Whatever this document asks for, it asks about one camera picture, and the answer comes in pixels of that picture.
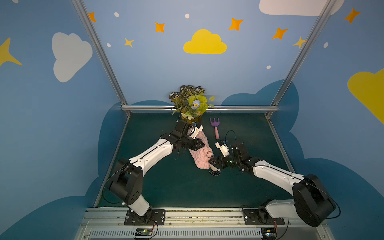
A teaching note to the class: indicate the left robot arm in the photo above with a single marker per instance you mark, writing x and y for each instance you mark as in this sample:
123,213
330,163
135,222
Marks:
126,182

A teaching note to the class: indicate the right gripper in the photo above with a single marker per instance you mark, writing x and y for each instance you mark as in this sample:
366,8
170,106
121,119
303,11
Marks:
218,162

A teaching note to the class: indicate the white plush cat keychain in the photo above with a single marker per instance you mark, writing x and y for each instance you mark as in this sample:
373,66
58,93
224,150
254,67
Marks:
214,173

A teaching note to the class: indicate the purple pink toy rake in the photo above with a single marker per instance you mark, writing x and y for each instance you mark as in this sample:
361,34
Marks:
215,122

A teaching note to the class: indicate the front aluminium rail base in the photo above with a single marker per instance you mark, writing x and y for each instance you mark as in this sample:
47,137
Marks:
193,224

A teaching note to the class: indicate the left controller board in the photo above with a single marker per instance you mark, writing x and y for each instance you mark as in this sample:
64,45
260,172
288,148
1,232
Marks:
146,233

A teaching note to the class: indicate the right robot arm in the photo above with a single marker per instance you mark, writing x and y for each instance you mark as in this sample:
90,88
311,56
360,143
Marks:
310,200

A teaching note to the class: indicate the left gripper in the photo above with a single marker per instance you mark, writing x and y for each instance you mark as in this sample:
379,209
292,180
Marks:
193,144

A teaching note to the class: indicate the aluminium frame rail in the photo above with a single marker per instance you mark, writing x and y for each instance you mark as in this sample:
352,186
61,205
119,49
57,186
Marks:
208,108

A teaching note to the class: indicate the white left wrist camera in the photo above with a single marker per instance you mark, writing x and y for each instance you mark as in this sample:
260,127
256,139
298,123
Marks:
195,131

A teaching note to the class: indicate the right controller board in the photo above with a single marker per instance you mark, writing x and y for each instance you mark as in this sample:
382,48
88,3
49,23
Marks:
269,234

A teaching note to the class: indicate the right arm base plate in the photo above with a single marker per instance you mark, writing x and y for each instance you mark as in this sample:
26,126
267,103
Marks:
256,217

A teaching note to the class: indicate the pink fluffy zipper bag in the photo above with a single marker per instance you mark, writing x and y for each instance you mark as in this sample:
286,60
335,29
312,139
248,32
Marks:
203,155

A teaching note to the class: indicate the controller board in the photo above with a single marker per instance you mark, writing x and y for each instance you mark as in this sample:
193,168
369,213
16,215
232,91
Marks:
146,233
269,234

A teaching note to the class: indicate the artificial flowers in vase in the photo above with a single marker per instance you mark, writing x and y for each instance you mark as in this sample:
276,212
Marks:
189,97

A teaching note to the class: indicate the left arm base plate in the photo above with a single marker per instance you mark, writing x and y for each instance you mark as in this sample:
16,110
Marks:
152,216

